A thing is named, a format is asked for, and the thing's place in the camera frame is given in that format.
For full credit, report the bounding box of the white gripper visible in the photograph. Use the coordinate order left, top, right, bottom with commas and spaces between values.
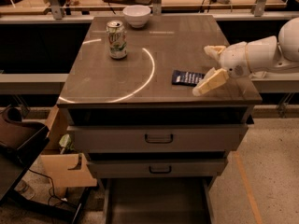
192, 42, 250, 96

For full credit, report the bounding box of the blue rxbar wrapper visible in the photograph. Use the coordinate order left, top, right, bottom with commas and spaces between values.
172, 70, 205, 87

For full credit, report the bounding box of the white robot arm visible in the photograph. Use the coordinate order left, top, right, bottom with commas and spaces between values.
192, 18, 299, 96

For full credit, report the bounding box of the grey drawer cabinet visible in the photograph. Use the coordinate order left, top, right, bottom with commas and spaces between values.
56, 13, 263, 224

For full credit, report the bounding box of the top grey drawer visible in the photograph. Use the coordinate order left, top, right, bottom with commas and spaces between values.
67, 124, 248, 153

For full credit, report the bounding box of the middle grey drawer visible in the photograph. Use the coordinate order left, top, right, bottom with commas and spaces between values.
87, 159, 226, 178

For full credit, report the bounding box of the bottom open grey drawer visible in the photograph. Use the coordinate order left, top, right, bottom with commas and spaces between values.
103, 177, 214, 224

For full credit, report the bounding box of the white ceramic bowl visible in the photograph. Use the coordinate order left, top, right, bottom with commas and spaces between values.
122, 5, 151, 28

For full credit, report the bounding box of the green soda can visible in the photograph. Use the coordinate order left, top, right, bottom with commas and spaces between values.
107, 20, 127, 60

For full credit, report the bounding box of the cardboard box with cutout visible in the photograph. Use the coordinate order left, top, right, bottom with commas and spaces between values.
40, 105, 97, 198

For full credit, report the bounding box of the black cart left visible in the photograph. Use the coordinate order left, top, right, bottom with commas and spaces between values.
0, 105, 91, 224

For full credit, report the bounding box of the black floor cable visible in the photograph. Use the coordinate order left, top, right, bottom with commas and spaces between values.
28, 168, 78, 209

